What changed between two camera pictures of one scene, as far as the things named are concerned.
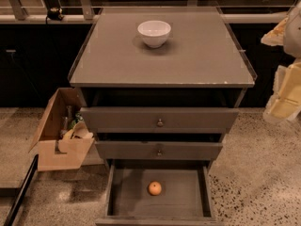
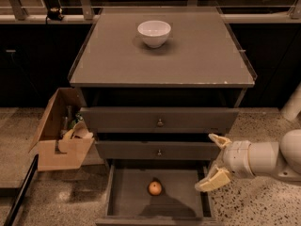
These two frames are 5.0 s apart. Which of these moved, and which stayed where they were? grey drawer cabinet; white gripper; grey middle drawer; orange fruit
Moved: white gripper
Stayed: grey drawer cabinet; grey middle drawer; orange fruit
